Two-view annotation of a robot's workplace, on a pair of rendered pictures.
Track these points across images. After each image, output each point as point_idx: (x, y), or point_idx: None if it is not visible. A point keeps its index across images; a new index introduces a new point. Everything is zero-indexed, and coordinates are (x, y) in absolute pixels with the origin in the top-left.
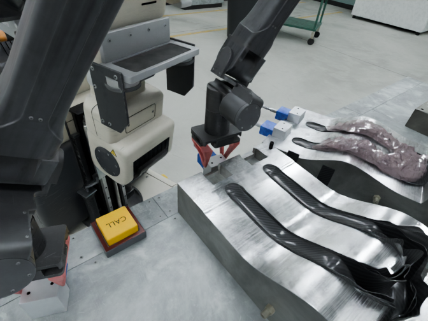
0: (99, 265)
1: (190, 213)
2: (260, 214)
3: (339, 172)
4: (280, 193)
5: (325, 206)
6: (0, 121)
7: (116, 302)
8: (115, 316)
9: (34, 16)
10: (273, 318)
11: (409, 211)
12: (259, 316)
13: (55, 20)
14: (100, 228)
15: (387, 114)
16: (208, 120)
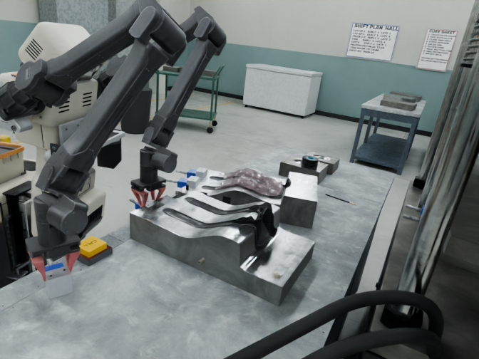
0: (84, 270)
1: (141, 231)
2: (187, 220)
3: (234, 199)
4: (197, 209)
5: (225, 211)
6: (78, 151)
7: (105, 283)
8: (107, 288)
9: (104, 112)
10: (205, 267)
11: None
12: (197, 271)
13: (110, 113)
14: (80, 248)
15: (266, 169)
16: (143, 172)
